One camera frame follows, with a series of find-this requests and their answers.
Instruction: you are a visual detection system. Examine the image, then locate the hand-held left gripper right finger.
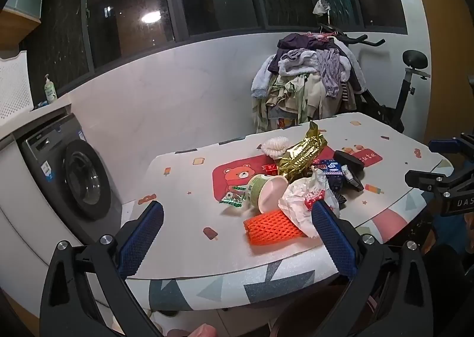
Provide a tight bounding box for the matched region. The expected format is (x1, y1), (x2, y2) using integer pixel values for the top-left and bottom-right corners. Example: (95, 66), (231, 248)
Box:
(311, 199), (434, 337)

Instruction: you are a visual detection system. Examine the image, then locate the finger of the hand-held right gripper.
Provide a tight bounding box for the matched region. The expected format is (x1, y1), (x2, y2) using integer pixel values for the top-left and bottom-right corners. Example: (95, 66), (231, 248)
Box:
(428, 132), (474, 160)
(405, 170), (457, 195)

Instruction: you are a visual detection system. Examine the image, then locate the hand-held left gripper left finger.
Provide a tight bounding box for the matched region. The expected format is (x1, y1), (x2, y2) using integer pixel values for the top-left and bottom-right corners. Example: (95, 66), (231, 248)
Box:
(39, 201), (165, 337)

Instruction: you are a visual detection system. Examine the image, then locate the white paper wrapper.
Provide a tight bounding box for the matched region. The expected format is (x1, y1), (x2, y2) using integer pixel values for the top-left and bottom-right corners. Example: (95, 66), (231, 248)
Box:
(278, 167), (341, 240)

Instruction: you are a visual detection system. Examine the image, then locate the orange foam fruit net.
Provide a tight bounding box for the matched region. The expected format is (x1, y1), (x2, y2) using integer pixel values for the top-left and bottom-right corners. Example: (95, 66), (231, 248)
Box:
(243, 210), (309, 246)

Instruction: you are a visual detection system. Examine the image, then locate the green ice cream cup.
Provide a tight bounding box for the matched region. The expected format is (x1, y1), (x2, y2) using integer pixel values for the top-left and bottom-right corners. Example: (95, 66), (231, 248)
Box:
(246, 173), (289, 215)

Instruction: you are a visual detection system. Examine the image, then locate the person's left hand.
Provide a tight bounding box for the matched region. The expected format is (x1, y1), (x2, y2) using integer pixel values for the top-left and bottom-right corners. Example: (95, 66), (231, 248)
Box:
(166, 324), (217, 337)

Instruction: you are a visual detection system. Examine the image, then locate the black dotted cloth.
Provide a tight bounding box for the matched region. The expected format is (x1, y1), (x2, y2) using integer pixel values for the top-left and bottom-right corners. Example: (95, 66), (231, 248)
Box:
(331, 189), (348, 210)

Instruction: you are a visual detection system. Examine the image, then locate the bear printed table mat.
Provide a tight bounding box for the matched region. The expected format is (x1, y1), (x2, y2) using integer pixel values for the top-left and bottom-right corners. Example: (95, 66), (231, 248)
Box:
(120, 113), (451, 283)

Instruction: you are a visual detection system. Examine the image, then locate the black and white packet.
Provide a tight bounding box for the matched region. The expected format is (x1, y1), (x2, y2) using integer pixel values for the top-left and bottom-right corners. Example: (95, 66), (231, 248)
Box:
(341, 164), (366, 191)

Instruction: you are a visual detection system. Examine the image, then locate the black exercise bike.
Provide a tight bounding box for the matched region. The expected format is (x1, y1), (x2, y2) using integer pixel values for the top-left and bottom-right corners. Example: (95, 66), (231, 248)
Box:
(315, 24), (432, 135)

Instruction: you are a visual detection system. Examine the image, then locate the blue carton box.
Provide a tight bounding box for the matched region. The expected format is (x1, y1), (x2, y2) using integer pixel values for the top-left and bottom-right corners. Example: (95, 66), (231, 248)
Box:
(313, 159), (347, 191)

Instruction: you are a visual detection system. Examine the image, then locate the black case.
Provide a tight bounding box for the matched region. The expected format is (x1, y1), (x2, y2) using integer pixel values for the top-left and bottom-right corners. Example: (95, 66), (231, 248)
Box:
(332, 150), (366, 174)

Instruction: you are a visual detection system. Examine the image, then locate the gold foil wrapper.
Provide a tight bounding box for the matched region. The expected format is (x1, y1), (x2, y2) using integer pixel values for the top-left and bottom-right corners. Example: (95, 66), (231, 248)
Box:
(278, 121), (329, 183)

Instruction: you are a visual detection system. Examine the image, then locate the grey washing machine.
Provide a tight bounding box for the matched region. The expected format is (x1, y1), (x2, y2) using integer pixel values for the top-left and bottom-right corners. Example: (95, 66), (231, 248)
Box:
(17, 113), (124, 246)

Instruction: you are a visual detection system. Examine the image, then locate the green candy wrapper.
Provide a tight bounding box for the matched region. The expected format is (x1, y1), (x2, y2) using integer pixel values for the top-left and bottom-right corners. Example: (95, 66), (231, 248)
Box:
(219, 186), (248, 209)

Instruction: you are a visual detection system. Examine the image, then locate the white foam fruit net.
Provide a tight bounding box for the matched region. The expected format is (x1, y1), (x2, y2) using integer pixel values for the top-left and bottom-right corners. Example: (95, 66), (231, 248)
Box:
(257, 136), (290, 159)

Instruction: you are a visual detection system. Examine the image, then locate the pile of clothes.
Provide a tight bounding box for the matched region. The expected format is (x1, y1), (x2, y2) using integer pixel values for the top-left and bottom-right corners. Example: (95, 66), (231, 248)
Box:
(251, 31), (368, 134)

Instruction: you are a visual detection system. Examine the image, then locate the pump soap bottle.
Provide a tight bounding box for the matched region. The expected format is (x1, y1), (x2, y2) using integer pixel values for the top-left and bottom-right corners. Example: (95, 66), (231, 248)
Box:
(44, 74), (58, 104)

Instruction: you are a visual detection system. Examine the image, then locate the white perforated laundry basket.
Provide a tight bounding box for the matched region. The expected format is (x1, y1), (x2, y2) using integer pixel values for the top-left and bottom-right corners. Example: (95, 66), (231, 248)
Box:
(0, 49), (32, 121)

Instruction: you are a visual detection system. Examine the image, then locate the dark framed window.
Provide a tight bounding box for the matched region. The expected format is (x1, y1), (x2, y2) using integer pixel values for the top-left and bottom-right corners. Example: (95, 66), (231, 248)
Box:
(18, 0), (409, 100)

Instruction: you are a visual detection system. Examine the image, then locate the wooden wall cabinet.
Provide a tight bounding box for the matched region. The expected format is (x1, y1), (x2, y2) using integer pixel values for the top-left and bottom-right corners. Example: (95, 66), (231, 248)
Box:
(0, 0), (41, 43)

